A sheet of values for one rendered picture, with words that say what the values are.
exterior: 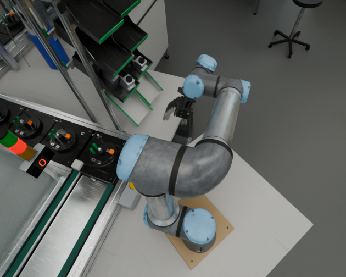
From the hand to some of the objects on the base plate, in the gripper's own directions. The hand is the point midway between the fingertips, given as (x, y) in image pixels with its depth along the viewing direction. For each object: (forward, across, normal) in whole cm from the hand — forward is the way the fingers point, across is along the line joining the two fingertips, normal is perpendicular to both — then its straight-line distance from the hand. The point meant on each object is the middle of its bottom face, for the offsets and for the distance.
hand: (173, 120), depth 109 cm
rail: (+44, -18, -35) cm, 59 cm away
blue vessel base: (+46, -71, +83) cm, 119 cm away
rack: (+32, -21, +34) cm, 51 cm away
